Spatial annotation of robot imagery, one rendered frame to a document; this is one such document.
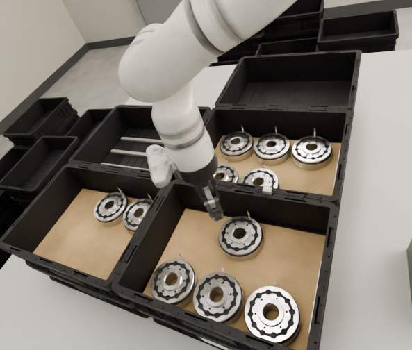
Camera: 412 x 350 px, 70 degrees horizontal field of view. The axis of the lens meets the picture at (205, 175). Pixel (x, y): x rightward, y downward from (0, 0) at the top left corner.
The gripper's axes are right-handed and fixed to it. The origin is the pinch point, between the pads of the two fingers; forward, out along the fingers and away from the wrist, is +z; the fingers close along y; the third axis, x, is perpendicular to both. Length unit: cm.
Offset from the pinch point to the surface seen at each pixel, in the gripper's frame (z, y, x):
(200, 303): 12.6, -13.0, 10.0
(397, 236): 28.8, -9.2, -39.8
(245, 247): 12.9, -5.0, -3.0
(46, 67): 83, 369, 136
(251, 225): 12.6, -0.4, -6.4
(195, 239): 15.8, 3.7, 7.7
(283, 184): 16.0, 9.6, -19.1
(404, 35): 102, 170, -202
